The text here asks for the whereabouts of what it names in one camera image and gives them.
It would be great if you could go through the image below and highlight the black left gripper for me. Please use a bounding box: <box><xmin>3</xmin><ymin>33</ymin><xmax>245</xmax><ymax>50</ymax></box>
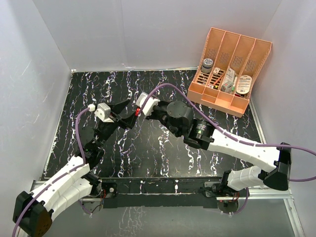
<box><xmin>96</xmin><ymin>99</ymin><xmax>139</xmax><ymax>148</ymax></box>

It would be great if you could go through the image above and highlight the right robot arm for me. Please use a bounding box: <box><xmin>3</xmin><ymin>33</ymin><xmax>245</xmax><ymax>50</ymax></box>
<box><xmin>143</xmin><ymin>99</ymin><xmax>291</xmax><ymax>196</ymax></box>

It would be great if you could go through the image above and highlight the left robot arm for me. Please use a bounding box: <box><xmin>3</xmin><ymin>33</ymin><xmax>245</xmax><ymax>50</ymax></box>
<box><xmin>12</xmin><ymin>100</ymin><xmax>143</xmax><ymax>237</ymax></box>

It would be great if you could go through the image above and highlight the grey round jar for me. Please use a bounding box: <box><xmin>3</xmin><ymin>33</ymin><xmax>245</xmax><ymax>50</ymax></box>
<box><xmin>201</xmin><ymin>58</ymin><xmax>214</xmax><ymax>74</ymax></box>

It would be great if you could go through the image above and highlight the small white card box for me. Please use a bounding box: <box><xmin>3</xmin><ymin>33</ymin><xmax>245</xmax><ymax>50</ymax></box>
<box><xmin>213</xmin><ymin>67</ymin><xmax>220</xmax><ymax>74</ymax></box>

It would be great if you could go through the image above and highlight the red pencil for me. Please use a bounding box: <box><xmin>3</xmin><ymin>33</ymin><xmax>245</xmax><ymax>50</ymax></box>
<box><xmin>213</xmin><ymin>74</ymin><xmax>225</xmax><ymax>86</ymax></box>

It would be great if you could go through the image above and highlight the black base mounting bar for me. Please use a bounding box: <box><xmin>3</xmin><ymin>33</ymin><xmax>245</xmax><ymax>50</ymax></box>
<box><xmin>84</xmin><ymin>177</ymin><xmax>248</xmax><ymax>213</ymax></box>

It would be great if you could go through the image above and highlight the white paper packet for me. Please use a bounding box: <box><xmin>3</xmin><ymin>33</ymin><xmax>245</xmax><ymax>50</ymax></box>
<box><xmin>223</xmin><ymin>67</ymin><xmax>236</xmax><ymax>83</ymax></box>

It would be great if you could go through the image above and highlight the orange plastic desk organizer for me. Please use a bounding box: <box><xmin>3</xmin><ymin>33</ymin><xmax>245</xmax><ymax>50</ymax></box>
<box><xmin>187</xmin><ymin>28</ymin><xmax>272</xmax><ymax>118</ymax></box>

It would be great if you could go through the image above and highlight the white oval blister pack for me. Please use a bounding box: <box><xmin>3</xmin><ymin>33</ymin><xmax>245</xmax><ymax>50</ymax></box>
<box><xmin>235</xmin><ymin>75</ymin><xmax>252</xmax><ymax>95</ymax></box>

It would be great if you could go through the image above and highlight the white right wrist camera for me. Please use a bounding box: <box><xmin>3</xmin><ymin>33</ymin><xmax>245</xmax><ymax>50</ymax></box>
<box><xmin>135</xmin><ymin>92</ymin><xmax>160</xmax><ymax>116</ymax></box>

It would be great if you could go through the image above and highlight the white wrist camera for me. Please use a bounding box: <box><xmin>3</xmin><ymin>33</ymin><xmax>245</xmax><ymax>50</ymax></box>
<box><xmin>88</xmin><ymin>103</ymin><xmax>114</xmax><ymax>123</ymax></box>
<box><xmin>135</xmin><ymin>92</ymin><xmax>160</xmax><ymax>116</ymax></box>

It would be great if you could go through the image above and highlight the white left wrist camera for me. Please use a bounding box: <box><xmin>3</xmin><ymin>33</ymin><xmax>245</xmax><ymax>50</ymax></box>
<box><xmin>88</xmin><ymin>103</ymin><xmax>114</xmax><ymax>123</ymax></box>

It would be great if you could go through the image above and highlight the aluminium frame rail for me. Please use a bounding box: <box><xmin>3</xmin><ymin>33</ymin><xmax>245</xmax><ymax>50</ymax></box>
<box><xmin>17</xmin><ymin>98</ymin><xmax>306</xmax><ymax>237</ymax></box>

